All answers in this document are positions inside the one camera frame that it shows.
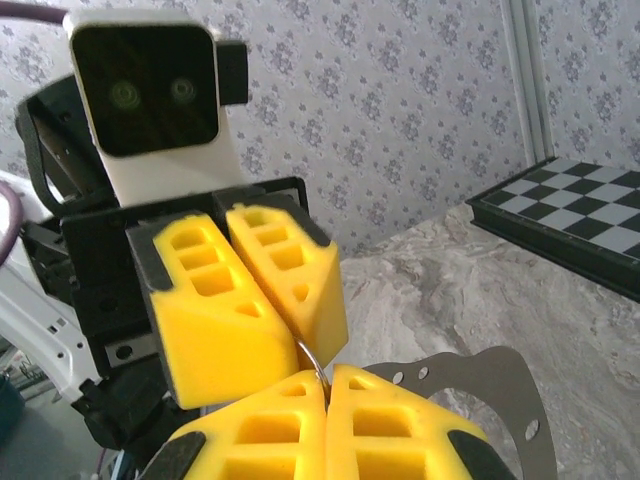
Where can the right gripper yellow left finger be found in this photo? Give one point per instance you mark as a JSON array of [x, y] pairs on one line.
[[260, 440]]

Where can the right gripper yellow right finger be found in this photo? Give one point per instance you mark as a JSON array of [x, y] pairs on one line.
[[400, 440]]

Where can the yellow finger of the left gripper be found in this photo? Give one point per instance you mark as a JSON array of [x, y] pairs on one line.
[[215, 345], [310, 300]]

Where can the metal keyring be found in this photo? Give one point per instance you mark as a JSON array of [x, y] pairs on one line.
[[312, 357]]

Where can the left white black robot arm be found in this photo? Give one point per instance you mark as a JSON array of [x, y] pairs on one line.
[[30, 310]]

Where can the dark teal object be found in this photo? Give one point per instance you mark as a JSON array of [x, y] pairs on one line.
[[10, 407]]

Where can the black grey chessboard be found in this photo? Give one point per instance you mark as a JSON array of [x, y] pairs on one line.
[[590, 210]]

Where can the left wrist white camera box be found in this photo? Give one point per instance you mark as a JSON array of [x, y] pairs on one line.
[[145, 85]]

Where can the aluminium corner post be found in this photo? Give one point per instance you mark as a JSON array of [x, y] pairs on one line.
[[530, 75]]

